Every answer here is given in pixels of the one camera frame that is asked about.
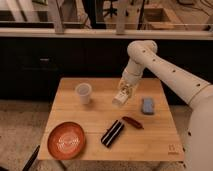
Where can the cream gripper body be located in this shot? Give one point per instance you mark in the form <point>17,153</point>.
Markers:
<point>127,88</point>

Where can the clear plastic bottle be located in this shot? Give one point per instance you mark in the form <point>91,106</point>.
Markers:
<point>120,98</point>

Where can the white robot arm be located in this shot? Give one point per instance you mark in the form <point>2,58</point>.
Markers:
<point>194,91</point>

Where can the blue sponge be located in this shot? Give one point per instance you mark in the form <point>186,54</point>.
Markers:
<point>148,106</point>

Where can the black rectangular case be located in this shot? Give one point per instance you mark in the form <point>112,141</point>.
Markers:
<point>111,134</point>

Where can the wooden table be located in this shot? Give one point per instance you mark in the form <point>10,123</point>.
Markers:
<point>158,141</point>

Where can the black office chair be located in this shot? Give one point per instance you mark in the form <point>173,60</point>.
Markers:
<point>110,11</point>

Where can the orange round plate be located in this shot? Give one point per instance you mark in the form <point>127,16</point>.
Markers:
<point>66,141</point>

